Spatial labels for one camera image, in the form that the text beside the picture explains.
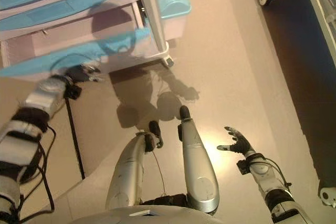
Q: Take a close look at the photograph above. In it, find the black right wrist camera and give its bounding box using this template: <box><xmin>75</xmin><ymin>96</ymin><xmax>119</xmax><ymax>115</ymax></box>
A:
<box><xmin>237</xmin><ymin>159</ymin><xmax>249</xmax><ymax>175</ymax></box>

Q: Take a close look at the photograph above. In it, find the deep blue fronted drawer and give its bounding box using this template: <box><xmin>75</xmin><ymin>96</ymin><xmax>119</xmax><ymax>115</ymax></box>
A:
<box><xmin>0</xmin><ymin>24</ymin><xmax>152</xmax><ymax>83</ymax></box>

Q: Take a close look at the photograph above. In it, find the dark robot right hand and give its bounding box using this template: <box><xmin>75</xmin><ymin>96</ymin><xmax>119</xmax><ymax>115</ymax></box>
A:
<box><xmin>216</xmin><ymin>126</ymin><xmax>257</xmax><ymax>157</ymax></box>

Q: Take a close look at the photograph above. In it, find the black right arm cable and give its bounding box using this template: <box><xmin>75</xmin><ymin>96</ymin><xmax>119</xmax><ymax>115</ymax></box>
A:
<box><xmin>258</xmin><ymin>155</ymin><xmax>292</xmax><ymax>189</ymax></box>

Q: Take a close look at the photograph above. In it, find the white hospital bed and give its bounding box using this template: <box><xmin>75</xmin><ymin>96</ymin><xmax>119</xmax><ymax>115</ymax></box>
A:
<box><xmin>258</xmin><ymin>0</ymin><xmax>336</xmax><ymax>206</ymax></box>

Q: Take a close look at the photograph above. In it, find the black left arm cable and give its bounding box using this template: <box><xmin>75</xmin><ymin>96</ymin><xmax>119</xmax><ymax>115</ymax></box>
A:
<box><xmin>15</xmin><ymin>124</ymin><xmax>57</xmax><ymax>222</ymax></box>

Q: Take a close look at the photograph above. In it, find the silver robot leg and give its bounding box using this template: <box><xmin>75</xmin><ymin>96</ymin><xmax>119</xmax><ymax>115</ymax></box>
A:
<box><xmin>106</xmin><ymin>120</ymin><xmax>164</xmax><ymax>211</ymax></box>
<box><xmin>177</xmin><ymin>105</ymin><xmax>220</xmax><ymax>214</ymax></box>

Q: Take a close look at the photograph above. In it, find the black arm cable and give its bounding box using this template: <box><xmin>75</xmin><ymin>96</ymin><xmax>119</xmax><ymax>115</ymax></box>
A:
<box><xmin>258</xmin><ymin>155</ymin><xmax>292</xmax><ymax>189</ymax></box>
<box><xmin>15</xmin><ymin>124</ymin><xmax>57</xmax><ymax>222</ymax></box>

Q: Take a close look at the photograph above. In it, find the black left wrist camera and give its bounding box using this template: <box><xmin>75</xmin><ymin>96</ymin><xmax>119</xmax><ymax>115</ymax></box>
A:
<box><xmin>65</xmin><ymin>84</ymin><xmax>81</xmax><ymax>101</ymax></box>

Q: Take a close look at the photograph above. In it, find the silver robot left leg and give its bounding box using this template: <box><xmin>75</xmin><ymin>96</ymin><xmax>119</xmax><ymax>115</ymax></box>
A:
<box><xmin>106</xmin><ymin>120</ymin><xmax>164</xmax><ymax>211</ymax></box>

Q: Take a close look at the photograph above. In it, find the dark robot left hand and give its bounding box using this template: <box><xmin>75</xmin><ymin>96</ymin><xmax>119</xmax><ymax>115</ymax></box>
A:
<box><xmin>62</xmin><ymin>62</ymin><xmax>104</xmax><ymax>84</ymax></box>

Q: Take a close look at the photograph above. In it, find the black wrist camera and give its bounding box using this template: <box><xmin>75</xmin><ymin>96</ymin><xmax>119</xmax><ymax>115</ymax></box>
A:
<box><xmin>65</xmin><ymin>84</ymin><xmax>81</xmax><ymax>101</ymax></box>
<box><xmin>237</xmin><ymin>159</ymin><xmax>249</xmax><ymax>175</ymax></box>

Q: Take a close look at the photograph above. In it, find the silver robot right leg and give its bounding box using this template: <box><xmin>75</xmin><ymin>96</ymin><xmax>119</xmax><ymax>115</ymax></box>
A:
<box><xmin>177</xmin><ymin>105</ymin><xmax>220</xmax><ymax>214</ymax></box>

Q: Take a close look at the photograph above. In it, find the blue lidded waste bin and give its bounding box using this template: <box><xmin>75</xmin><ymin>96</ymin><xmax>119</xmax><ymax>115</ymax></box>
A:
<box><xmin>153</xmin><ymin>0</ymin><xmax>192</xmax><ymax>41</ymax></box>

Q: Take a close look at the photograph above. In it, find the white medical cart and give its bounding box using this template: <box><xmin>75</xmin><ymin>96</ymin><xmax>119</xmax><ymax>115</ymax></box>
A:
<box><xmin>0</xmin><ymin>0</ymin><xmax>175</xmax><ymax>83</ymax></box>

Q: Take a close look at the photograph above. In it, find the grey robot torso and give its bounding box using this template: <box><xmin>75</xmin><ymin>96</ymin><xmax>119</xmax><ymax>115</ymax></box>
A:
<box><xmin>103</xmin><ymin>194</ymin><xmax>218</xmax><ymax>224</ymax></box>

